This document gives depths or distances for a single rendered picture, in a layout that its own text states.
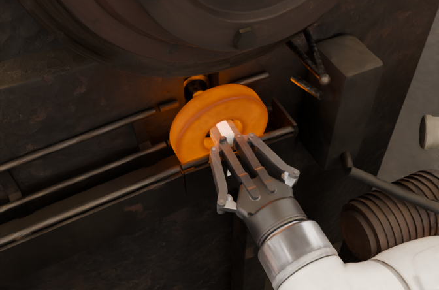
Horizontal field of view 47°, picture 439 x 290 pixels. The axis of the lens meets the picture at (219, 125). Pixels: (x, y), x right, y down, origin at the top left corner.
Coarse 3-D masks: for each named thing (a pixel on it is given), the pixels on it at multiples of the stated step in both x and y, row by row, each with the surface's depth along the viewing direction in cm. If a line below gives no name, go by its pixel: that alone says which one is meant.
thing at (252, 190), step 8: (224, 136) 73; (224, 144) 73; (224, 152) 72; (232, 152) 72; (224, 160) 74; (232, 160) 71; (232, 168) 71; (240, 168) 71; (232, 176) 73; (240, 176) 69; (248, 176) 69; (240, 184) 70; (248, 184) 68; (248, 192) 68; (256, 192) 67
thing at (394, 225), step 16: (416, 176) 98; (432, 176) 98; (368, 192) 98; (384, 192) 95; (416, 192) 94; (432, 192) 94; (352, 208) 95; (368, 208) 92; (384, 208) 92; (400, 208) 92; (416, 208) 93; (352, 224) 95; (368, 224) 91; (384, 224) 90; (400, 224) 91; (416, 224) 92; (432, 224) 93; (352, 240) 97; (368, 240) 91; (384, 240) 90; (400, 240) 91; (352, 256) 105; (368, 256) 93
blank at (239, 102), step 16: (208, 96) 72; (224, 96) 71; (240, 96) 72; (256, 96) 75; (192, 112) 71; (208, 112) 71; (224, 112) 73; (240, 112) 74; (256, 112) 76; (176, 128) 73; (192, 128) 72; (208, 128) 74; (240, 128) 78; (256, 128) 79; (176, 144) 74; (192, 144) 75; (208, 144) 79
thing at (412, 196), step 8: (344, 152) 91; (344, 160) 90; (344, 168) 89; (352, 168) 89; (352, 176) 89; (360, 176) 89; (368, 176) 89; (368, 184) 90; (376, 184) 89; (384, 184) 89; (392, 184) 90; (392, 192) 90; (400, 192) 90; (408, 192) 90; (408, 200) 90; (416, 200) 89; (424, 200) 89; (432, 200) 93; (432, 208) 89
